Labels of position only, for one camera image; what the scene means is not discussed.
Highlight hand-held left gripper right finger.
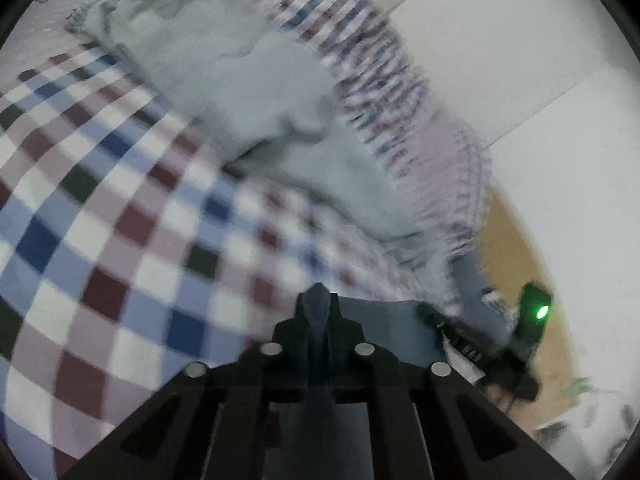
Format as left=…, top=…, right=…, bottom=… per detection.
left=320, top=285, right=576, bottom=480

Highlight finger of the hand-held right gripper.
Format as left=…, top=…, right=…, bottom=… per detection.
left=417, top=304, right=468, bottom=336

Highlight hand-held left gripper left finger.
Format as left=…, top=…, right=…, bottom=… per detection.
left=62, top=285, right=321, bottom=480

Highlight dark teal t-shirt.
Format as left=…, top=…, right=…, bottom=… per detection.
left=265, top=282, right=451, bottom=480

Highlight blue-grey cartoon pillow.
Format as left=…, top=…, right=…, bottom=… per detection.
left=450, top=255, right=501, bottom=311

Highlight wooden headboard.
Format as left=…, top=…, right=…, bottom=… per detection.
left=475, top=195, right=571, bottom=411

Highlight checkered bed sheet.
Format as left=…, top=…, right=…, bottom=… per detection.
left=0, top=0, right=451, bottom=480

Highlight checkered quilt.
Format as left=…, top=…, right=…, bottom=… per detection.
left=55, top=0, right=493, bottom=271

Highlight light grey pants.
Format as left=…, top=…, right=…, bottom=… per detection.
left=67, top=0, right=446, bottom=271

